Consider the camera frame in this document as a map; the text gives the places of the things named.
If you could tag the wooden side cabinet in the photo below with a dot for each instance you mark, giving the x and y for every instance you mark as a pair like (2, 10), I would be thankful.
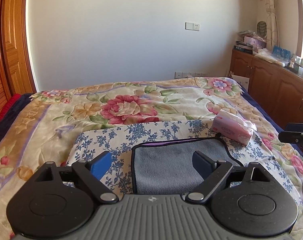
(277, 90)

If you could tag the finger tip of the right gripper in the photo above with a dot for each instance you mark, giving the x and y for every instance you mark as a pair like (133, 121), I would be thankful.
(292, 134)

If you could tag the floral beige bed blanket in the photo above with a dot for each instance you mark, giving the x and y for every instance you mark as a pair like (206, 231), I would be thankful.
(43, 126)

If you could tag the clutter pile on cabinet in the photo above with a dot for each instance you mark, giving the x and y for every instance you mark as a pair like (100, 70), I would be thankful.
(254, 43)

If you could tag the purple and grey towel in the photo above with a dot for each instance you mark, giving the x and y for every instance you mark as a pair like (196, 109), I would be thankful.
(176, 166)

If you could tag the wooden door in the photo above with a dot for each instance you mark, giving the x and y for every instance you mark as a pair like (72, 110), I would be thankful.
(15, 65)

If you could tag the wall socket strip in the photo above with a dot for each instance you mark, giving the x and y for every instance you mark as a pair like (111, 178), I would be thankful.
(181, 75)

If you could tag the pink tissue pack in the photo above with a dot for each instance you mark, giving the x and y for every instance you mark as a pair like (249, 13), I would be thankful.
(233, 127)

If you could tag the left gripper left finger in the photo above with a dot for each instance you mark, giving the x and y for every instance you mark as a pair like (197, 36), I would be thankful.
(86, 176)

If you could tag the patterned beige curtain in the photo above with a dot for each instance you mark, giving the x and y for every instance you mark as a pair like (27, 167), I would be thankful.
(272, 24)

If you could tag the white wall switch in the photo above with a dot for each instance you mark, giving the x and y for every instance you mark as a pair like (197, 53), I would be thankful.
(192, 26)

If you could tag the blue floral white cloth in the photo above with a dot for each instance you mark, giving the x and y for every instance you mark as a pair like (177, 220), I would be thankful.
(120, 140)

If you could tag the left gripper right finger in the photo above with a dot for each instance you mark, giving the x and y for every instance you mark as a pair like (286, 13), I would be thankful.
(221, 176)

